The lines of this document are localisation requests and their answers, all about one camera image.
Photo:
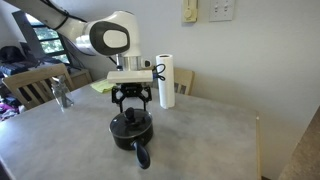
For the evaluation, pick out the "clear glass jar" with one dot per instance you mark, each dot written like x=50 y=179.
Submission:
x=62 y=93

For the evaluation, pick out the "white paper towel roll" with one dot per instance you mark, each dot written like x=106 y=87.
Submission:
x=164 y=66

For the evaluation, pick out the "wooden chair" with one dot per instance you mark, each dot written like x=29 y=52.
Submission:
x=35 y=87
x=183 y=81

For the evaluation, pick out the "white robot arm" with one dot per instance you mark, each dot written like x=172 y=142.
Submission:
x=117 y=34

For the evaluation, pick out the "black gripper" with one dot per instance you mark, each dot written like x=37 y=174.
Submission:
x=126 y=90

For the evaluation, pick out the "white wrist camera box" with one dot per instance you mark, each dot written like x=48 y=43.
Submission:
x=130 y=76

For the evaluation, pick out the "black saucepan with handle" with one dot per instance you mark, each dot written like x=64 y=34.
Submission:
x=137 y=143

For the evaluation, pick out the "beige wall thermostat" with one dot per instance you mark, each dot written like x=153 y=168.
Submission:
x=189 y=11

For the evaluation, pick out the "glass lid with black knob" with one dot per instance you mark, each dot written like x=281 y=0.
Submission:
x=132 y=122

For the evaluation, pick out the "yellow-green cleaning cloth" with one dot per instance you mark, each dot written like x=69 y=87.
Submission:
x=102 y=86

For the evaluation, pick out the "white light switch plate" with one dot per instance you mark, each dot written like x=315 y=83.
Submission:
x=221 y=10

